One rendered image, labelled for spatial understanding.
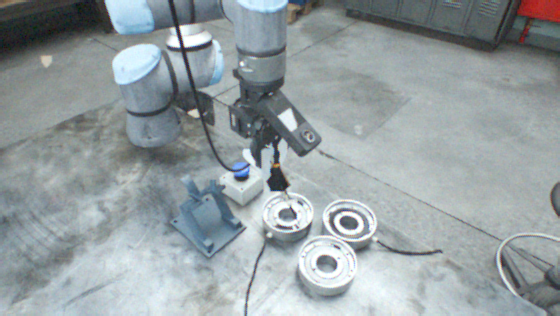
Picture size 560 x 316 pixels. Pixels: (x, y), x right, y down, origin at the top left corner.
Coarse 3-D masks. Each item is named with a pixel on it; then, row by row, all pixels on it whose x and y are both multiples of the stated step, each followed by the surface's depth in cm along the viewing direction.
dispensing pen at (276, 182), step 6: (270, 162) 67; (270, 168) 66; (276, 168) 65; (276, 174) 65; (282, 174) 66; (270, 180) 67; (276, 180) 66; (282, 180) 66; (270, 186) 68; (276, 186) 67; (282, 186) 66; (288, 186) 67; (282, 192) 68; (288, 198) 68; (288, 204) 69
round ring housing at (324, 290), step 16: (320, 240) 68; (336, 240) 67; (304, 256) 65; (320, 256) 66; (336, 256) 65; (352, 256) 65; (304, 272) 62; (320, 272) 63; (336, 272) 63; (352, 272) 63; (320, 288) 60; (336, 288) 60
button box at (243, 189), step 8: (224, 176) 79; (232, 176) 79; (248, 176) 79; (256, 176) 79; (224, 184) 79; (232, 184) 77; (240, 184) 77; (248, 184) 77; (256, 184) 79; (224, 192) 81; (232, 192) 78; (240, 192) 76; (248, 192) 77; (256, 192) 80; (240, 200) 78; (248, 200) 79
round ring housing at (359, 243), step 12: (336, 204) 74; (348, 204) 75; (360, 204) 73; (324, 216) 71; (336, 216) 72; (348, 216) 73; (372, 216) 71; (324, 228) 70; (360, 228) 70; (372, 228) 70; (348, 240) 67; (360, 240) 67
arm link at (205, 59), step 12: (168, 36) 89; (192, 36) 86; (204, 36) 88; (168, 48) 88; (192, 48) 86; (204, 48) 88; (216, 48) 91; (180, 60) 88; (192, 60) 88; (204, 60) 89; (216, 60) 91; (180, 72) 88; (192, 72) 89; (204, 72) 91; (216, 72) 92; (180, 84) 89; (204, 84) 93
